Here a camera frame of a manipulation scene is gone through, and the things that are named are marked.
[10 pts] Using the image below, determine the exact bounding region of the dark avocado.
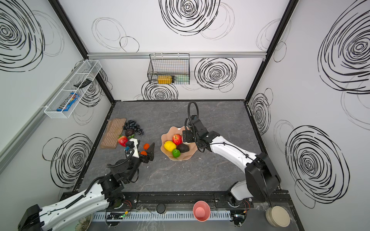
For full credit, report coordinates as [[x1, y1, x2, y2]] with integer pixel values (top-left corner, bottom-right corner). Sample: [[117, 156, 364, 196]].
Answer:
[[177, 143, 190, 154]]

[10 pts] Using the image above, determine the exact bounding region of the pink wavy fruit bowl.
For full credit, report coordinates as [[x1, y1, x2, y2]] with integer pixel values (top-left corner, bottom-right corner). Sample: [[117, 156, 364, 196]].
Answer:
[[161, 127, 197, 161]]

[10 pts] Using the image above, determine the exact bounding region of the blue candy packet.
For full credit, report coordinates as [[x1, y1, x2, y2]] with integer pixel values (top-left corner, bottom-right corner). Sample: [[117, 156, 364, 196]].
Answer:
[[56, 92, 80, 112]]

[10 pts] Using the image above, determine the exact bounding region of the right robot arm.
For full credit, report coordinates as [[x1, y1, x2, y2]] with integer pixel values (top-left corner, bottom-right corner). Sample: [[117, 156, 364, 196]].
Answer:
[[183, 115, 281, 202]]

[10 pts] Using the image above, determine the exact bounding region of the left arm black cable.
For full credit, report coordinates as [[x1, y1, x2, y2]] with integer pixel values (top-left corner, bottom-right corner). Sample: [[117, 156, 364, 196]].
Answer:
[[106, 148, 136, 168]]

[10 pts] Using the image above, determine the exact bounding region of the red crinkled fruit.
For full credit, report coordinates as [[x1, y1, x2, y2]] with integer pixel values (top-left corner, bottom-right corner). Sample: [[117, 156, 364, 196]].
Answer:
[[172, 134, 183, 146]]

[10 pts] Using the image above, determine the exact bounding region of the dark brown mangosteen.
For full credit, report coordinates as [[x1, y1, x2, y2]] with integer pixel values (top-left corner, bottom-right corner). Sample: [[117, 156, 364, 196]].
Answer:
[[125, 129, 135, 139]]

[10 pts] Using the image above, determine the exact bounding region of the green item in basket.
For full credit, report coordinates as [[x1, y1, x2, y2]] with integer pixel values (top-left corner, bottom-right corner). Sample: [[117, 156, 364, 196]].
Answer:
[[173, 74, 190, 85]]

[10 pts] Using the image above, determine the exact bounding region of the brown woven mat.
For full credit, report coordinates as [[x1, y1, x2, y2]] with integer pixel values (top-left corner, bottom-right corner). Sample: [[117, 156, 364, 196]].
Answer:
[[100, 118, 127, 149]]

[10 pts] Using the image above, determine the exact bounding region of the black remote control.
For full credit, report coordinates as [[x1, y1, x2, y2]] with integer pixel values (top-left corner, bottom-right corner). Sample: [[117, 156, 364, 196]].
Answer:
[[74, 79, 92, 89]]

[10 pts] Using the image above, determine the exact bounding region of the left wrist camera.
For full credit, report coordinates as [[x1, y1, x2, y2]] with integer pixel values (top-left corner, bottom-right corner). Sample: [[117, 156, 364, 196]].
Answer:
[[125, 138, 140, 158]]

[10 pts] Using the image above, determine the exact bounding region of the black round knob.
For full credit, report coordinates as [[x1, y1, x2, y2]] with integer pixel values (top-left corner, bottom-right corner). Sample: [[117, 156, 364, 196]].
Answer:
[[156, 204, 166, 214]]

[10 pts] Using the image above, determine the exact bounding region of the red green apple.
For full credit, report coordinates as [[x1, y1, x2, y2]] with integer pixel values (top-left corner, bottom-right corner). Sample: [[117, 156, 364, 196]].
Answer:
[[118, 136, 128, 147]]

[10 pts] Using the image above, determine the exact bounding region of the green floral plate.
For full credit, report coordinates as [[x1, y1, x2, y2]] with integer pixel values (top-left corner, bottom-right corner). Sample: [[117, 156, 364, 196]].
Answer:
[[75, 215, 93, 231]]

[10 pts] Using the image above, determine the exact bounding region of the aluminium wall rail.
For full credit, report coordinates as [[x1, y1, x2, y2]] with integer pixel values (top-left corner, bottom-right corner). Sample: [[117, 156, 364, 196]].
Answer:
[[87, 51, 267, 59]]

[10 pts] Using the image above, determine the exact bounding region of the pink cup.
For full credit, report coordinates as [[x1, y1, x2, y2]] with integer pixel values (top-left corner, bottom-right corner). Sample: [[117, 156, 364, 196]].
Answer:
[[193, 201, 211, 222]]

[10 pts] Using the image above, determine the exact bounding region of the green lime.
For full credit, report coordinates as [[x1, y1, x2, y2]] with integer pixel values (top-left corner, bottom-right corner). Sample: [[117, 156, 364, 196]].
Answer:
[[172, 149, 181, 158]]

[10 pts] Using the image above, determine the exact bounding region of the white wire shelf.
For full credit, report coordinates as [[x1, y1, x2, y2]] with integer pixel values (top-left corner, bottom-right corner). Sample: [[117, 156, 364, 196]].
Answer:
[[44, 60, 102, 119]]

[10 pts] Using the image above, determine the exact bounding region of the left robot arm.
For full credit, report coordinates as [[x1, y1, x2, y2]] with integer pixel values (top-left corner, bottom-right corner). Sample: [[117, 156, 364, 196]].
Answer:
[[17, 143, 155, 231]]

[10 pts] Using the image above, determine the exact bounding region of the yellow bottle in basket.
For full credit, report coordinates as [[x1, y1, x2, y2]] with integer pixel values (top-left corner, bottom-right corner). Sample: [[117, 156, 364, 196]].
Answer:
[[157, 75, 174, 85]]

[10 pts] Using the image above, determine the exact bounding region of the white slotted cable duct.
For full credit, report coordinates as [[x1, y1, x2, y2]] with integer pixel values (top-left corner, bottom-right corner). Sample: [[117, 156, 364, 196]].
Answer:
[[92, 210, 232, 222]]

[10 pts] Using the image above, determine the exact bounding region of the dark grape bunch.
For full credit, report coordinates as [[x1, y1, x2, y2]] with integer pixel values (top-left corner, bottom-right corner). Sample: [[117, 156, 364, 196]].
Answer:
[[122, 120, 144, 135]]

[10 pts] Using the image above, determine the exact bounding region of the black wire basket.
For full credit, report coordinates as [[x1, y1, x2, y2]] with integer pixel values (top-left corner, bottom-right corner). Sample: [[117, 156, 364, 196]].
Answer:
[[147, 57, 190, 84]]

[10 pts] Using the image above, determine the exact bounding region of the yellow lemon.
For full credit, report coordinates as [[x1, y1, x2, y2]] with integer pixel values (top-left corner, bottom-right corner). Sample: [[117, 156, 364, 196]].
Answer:
[[164, 141, 177, 153]]

